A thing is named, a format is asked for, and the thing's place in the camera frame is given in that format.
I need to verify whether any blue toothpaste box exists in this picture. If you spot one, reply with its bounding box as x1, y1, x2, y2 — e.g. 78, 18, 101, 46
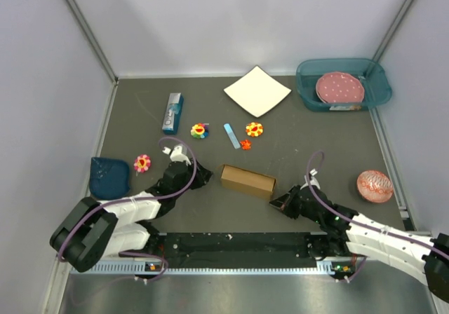
162, 93, 184, 135

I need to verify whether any rainbow plush flower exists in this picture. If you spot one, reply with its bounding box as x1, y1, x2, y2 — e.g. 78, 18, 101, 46
190, 123, 209, 139

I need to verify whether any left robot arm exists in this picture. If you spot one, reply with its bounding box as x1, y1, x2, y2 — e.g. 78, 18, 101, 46
50, 161, 213, 273

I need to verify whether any dark blue dish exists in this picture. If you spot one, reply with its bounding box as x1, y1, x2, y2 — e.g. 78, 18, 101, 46
88, 157, 130, 200

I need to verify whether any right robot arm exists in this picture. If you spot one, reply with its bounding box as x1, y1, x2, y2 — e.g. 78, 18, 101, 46
269, 185, 448, 302

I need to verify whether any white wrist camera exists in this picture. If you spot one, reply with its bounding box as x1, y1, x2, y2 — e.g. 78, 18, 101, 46
162, 144, 192, 165
303, 168, 321, 190

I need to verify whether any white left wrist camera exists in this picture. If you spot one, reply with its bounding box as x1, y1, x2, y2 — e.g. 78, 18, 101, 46
162, 144, 192, 165

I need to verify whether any pink patterned bowl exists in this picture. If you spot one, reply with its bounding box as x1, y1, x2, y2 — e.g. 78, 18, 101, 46
356, 170, 394, 203

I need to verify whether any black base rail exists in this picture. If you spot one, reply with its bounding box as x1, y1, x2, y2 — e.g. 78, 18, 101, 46
125, 232, 353, 268

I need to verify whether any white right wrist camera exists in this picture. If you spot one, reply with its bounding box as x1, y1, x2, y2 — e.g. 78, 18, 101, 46
303, 168, 321, 190

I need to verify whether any pink plush flower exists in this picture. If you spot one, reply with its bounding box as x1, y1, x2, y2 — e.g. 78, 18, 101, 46
133, 154, 152, 174

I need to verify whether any orange red small toy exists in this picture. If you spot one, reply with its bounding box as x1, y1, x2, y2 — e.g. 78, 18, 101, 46
240, 139, 252, 150

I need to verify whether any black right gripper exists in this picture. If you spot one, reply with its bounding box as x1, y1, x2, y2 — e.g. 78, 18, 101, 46
269, 184, 323, 224

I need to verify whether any white cable duct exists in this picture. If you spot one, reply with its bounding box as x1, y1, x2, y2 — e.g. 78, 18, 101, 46
86, 260, 353, 276

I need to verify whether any white square plate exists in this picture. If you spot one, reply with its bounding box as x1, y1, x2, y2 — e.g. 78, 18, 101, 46
224, 66, 291, 118

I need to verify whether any orange plush flower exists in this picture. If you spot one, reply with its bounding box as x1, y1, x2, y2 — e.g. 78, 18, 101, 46
246, 122, 264, 137

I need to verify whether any brown cardboard box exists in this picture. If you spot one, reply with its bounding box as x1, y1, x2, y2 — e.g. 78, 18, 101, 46
220, 165, 276, 200

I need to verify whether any pink dotted plate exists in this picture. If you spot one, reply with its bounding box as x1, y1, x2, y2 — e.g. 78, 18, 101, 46
315, 71, 365, 104

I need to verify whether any teal plastic bin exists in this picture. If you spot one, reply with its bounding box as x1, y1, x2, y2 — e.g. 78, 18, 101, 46
296, 58, 392, 112

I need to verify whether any light blue stick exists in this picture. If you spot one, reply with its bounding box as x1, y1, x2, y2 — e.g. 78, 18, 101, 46
223, 123, 241, 149

